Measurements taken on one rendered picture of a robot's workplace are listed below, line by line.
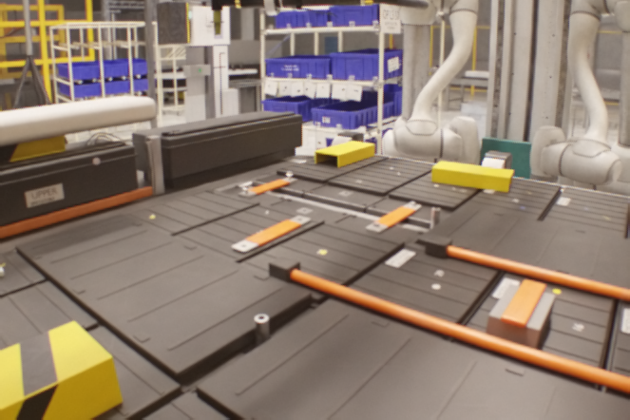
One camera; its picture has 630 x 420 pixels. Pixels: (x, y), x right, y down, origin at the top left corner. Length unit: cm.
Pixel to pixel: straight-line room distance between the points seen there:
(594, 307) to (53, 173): 81
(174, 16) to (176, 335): 303
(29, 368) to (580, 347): 47
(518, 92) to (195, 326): 175
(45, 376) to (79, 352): 3
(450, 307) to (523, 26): 162
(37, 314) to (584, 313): 59
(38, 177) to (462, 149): 123
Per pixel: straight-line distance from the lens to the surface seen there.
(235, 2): 130
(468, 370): 42
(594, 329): 53
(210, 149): 102
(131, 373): 43
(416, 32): 176
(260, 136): 113
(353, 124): 326
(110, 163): 89
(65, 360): 39
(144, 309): 51
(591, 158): 144
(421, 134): 155
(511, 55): 203
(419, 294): 54
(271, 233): 68
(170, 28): 335
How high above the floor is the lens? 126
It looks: 16 degrees down
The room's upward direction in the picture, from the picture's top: straight up
